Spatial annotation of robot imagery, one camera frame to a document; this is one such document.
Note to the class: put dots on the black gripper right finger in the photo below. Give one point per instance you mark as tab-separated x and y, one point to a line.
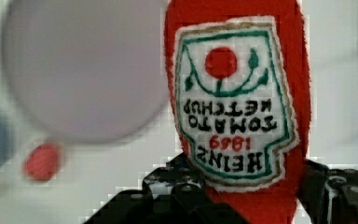
329	196

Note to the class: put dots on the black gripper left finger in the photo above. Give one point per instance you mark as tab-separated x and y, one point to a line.
172	194

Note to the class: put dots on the red plush ketchup bottle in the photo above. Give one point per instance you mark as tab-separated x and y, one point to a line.
239	81

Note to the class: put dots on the lavender round plate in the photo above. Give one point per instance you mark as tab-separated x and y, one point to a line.
86	71

